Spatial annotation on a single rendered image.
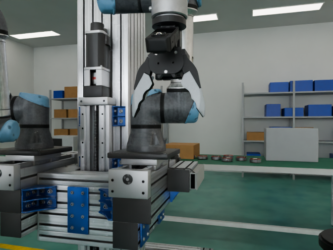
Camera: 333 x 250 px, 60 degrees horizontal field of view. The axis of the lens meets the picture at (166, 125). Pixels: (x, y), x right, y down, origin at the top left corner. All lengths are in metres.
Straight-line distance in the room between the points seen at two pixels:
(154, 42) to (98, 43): 0.78
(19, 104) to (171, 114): 0.63
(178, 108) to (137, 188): 0.32
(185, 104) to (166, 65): 0.47
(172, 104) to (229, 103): 5.90
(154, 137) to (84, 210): 0.38
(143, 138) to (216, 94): 5.97
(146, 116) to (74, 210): 0.45
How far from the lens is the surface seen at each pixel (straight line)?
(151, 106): 1.05
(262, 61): 7.04
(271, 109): 6.37
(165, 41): 0.51
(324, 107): 6.51
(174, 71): 0.57
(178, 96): 1.04
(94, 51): 1.28
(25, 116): 1.30
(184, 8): 0.62
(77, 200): 1.18
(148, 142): 1.04
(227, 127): 6.91
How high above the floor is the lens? 1.14
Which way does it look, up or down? level
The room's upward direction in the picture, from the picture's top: straight up
